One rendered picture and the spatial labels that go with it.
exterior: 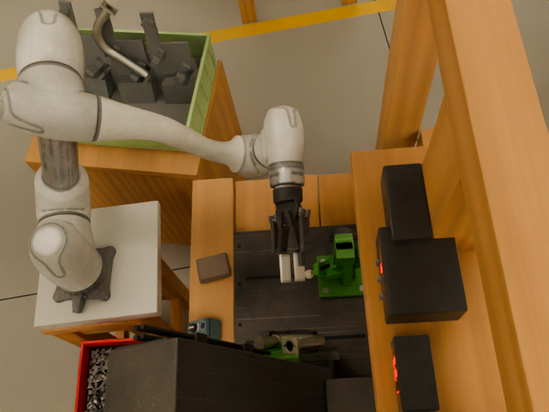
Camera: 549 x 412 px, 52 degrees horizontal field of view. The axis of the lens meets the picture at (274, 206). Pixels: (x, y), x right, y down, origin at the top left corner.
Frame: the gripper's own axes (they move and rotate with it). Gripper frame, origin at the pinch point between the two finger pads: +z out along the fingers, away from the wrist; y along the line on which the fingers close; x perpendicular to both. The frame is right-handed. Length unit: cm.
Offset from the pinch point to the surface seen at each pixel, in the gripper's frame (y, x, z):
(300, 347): 1.5, -0.4, 18.8
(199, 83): -56, 12, -70
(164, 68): -68, 5, -78
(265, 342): -13.1, 1.0, 18.3
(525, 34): -24, 207, -129
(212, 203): -48, 10, -25
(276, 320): -26.9, 16.7, 13.5
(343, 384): 12.9, 1.6, 26.8
